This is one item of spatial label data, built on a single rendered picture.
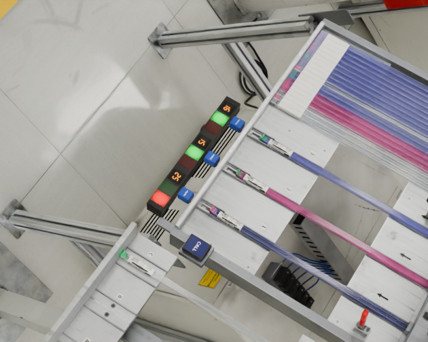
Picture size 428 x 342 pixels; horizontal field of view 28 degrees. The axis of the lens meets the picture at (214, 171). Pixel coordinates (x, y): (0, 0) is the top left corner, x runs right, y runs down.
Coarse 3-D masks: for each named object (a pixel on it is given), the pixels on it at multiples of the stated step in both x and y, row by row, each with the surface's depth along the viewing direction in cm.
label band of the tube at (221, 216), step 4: (220, 212) 187; (220, 216) 187; (224, 216) 187; (228, 216) 187; (224, 220) 187; (228, 220) 187; (232, 220) 187; (228, 224) 187; (232, 224) 186; (236, 224) 186; (240, 224) 187; (236, 228) 186; (240, 228) 186
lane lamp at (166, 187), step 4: (164, 180) 192; (164, 184) 192; (168, 184) 192; (172, 184) 192; (160, 188) 192; (164, 188) 192; (168, 188) 192; (172, 188) 192; (176, 188) 192; (164, 192) 191; (168, 192) 191; (172, 192) 191
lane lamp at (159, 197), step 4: (156, 192) 191; (160, 192) 191; (152, 196) 191; (156, 196) 191; (160, 196) 191; (164, 196) 191; (168, 196) 191; (152, 200) 190; (156, 200) 190; (160, 200) 190; (164, 200) 190; (160, 204) 190; (164, 204) 190
